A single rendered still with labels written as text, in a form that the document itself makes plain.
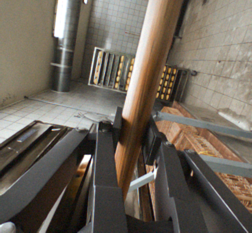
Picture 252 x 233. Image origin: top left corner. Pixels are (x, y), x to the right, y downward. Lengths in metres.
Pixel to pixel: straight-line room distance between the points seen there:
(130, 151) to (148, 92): 0.07
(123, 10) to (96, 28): 0.94
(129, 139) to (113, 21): 5.11
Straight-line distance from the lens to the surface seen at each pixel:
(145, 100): 0.15
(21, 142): 1.69
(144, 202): 1.25
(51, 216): 0.91
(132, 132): 0.16
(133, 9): 5.30
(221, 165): 0.70
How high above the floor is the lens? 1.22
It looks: 3 degrees down
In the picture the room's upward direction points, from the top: 78 degrees counter-clockwise
